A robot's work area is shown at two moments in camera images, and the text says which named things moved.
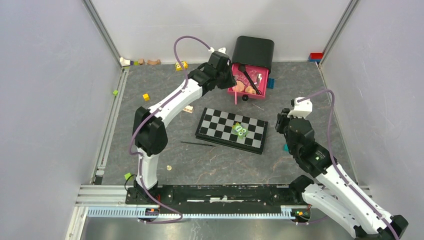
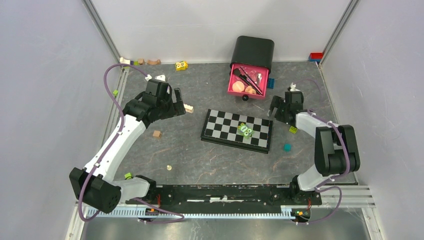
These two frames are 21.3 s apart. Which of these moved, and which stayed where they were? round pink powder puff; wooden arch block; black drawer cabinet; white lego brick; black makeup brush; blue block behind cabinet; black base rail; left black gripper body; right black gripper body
Moved: black makeup brush; left black gripper body; right black gripper body
Stayed: round pink powder puff; black base rail; wooden arch block; black drawer cabinet; white lego brick; blue block behind cabinet
